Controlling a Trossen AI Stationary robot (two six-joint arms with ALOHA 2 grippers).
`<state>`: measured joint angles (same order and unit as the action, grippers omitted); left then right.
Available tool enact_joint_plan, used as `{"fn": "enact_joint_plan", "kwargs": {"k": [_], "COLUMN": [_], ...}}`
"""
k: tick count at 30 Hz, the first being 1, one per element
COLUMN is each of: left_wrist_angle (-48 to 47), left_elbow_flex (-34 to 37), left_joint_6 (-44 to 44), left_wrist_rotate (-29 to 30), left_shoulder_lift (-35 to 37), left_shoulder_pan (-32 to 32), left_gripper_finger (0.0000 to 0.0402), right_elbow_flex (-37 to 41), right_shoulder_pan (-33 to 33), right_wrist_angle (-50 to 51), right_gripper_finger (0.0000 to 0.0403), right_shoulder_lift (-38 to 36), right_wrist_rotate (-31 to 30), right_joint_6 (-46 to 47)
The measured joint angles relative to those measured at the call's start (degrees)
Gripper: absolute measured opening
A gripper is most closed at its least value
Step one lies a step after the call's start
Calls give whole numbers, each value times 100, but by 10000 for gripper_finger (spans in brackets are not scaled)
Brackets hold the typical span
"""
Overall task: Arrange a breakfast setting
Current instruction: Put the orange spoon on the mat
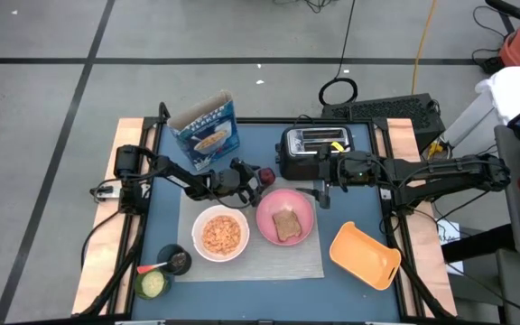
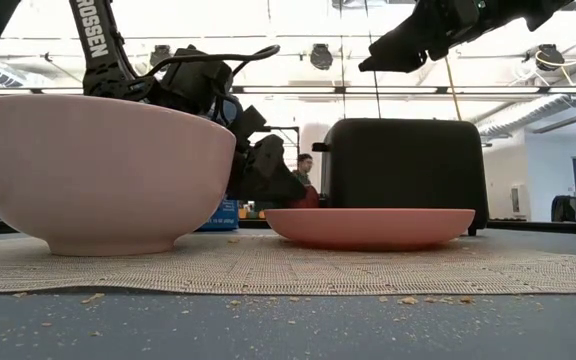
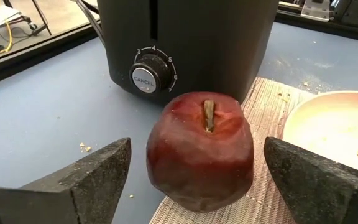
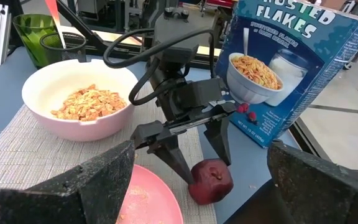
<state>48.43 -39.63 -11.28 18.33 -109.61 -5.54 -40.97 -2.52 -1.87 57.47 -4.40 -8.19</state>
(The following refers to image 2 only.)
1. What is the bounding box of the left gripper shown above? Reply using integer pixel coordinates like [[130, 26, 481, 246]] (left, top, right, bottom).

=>
[[159, 44, 309, 204]]

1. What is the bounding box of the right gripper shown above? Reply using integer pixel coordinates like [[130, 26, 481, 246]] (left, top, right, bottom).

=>
[[357, 0, 483, 74]]

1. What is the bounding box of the dark red fruit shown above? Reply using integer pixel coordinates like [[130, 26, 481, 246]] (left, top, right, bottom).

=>
[[287, 185, 321, 210]]

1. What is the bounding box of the blue cereal box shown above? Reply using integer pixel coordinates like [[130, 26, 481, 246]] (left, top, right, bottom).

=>
[[195, 94, 245, 233]]

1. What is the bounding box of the pink plate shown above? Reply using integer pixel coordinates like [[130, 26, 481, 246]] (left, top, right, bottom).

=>
[[263, 207, 476, 250]]

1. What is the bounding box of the person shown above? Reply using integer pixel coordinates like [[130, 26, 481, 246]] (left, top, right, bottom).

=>
[[291, 152, 316, 189]]

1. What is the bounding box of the black round ceiling fixture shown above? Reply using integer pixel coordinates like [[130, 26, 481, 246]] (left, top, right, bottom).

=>
[[148, 44, 175, 69], [308, 43, 335, 72], [534, 43, 566, 72]]

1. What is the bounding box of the beige woven placemat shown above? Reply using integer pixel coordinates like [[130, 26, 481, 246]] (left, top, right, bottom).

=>
[[0, 231, 576, 296]]

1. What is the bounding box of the black toaster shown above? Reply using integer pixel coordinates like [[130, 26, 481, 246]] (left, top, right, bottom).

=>
[[311, 117, 491, 237]]

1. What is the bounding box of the white ceramic bowl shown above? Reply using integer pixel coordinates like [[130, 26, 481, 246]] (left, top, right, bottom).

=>
[[0, 94, 237, 258]]

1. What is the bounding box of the black office chair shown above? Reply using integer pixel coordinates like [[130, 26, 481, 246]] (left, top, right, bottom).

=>
[[549, 194, 576, 224]]

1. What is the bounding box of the black metal rack frame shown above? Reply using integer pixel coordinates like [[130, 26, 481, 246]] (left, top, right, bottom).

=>
[[266, 125, 302, 156]]

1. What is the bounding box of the yellow cable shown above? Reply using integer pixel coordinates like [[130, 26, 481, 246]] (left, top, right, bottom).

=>
[[442, 54, 463, 121]]

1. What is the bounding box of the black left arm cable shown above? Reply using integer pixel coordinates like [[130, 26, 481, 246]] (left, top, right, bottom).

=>
[[141, 43, 282, 77]]

